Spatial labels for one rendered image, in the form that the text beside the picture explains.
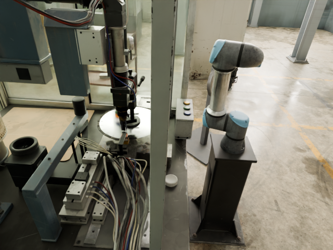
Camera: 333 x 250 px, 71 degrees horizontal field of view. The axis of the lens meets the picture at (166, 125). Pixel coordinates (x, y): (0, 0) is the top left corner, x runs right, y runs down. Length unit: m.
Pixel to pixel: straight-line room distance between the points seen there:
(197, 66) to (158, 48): 3.94
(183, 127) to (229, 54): 0.55
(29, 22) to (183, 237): 1.01
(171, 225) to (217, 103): 0.67
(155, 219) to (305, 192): 2.01
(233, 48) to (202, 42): 3.10
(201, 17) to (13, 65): 3.39
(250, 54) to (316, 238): 1.58
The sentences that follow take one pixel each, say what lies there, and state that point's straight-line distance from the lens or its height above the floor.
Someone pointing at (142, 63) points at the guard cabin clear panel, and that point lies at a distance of 1.64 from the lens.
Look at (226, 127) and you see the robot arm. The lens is 1.40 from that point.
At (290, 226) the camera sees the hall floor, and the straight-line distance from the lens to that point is 2.25.
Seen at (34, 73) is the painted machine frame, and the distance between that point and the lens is 1.11.
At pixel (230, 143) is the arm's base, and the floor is 0.81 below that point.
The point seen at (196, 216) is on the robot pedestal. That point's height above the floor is 0.01.
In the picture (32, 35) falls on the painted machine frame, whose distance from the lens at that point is 1.06.
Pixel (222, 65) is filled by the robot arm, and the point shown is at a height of 1.28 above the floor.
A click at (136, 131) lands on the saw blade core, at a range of 1.22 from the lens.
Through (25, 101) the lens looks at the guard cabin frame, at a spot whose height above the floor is 0.77.
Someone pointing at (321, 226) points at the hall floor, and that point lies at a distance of 2.38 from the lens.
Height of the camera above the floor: 1.65
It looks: 33 degrees down
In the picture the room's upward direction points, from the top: 3 degrees clockwise
